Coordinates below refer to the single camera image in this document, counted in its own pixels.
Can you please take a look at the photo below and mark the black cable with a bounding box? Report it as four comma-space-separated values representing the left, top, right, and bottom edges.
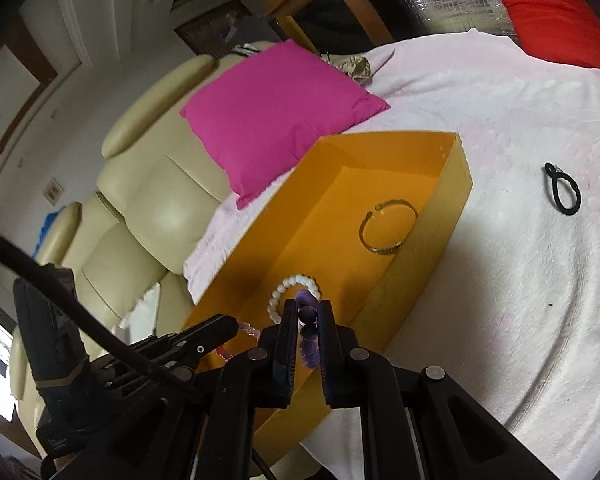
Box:
0, 224, 216, 402

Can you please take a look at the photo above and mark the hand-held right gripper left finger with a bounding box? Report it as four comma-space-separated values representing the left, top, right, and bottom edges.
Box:
167, 299, 302, 480

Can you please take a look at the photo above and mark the beige leather sofa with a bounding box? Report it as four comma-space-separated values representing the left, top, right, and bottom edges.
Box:
7, 40, 341, 480

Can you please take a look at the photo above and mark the pink pillow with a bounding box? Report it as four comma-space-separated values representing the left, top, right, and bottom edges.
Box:
179, 39, 392, 211

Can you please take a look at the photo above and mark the patterned beige cushion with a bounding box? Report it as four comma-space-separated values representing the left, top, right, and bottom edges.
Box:
320, 52, 373, 83

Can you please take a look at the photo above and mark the white towel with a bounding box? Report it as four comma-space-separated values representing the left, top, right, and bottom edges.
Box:
120, 282, 163, 331

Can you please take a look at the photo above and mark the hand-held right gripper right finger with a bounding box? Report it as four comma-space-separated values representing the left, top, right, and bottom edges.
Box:
317, 300, 556, 480

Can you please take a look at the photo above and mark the blue cloth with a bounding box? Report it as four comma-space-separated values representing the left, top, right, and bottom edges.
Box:
30, 210, 68, 256

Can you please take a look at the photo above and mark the red pillow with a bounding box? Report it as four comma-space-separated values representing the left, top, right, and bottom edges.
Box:
486, 0, 600, 78

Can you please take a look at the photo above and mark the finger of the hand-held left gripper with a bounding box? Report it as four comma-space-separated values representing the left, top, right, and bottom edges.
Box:
100, 355, 216, 392
129, 314, 242, 362

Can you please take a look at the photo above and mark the pink bead bracelet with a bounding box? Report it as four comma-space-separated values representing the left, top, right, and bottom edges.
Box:
212, 320, 261, 363

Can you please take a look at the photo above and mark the white bead bracelet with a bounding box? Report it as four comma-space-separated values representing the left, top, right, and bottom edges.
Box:
267, 272, 323, 326

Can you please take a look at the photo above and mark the purple bead bracelet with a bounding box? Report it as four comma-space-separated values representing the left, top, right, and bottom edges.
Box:
296, 287, 323, 368

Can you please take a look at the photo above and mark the gold bangle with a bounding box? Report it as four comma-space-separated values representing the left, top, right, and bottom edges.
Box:
358, 199, 420, 257

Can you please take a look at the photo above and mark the pale pink blanket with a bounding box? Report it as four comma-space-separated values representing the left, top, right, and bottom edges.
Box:
182, 27, 600, 480

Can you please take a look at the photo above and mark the striped cloth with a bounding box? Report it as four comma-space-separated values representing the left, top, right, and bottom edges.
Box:
230, 42, 266, 58

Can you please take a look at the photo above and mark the orange cardboard box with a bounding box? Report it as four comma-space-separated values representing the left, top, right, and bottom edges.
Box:
180, 130, 473, 466

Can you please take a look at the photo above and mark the black hair tie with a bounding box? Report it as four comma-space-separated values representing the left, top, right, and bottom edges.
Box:
544, 161, 581, 217

